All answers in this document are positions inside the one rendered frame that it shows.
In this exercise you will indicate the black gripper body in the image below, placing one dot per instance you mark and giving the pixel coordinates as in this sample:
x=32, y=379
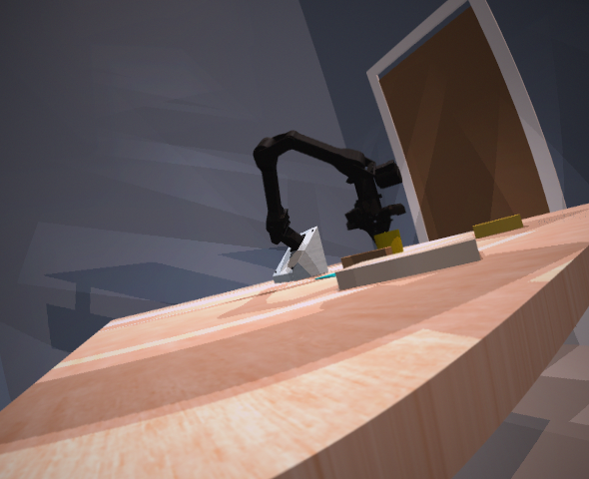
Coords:
x=380, y=213

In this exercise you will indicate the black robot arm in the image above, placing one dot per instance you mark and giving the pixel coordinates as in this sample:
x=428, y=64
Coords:
x=349, y=162

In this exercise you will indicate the yellow rectangular block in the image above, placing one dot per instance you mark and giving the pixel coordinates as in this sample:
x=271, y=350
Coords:
x=498, y=226

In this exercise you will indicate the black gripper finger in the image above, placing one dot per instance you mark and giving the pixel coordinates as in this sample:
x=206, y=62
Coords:
x=371, y=230
x=383, y=226

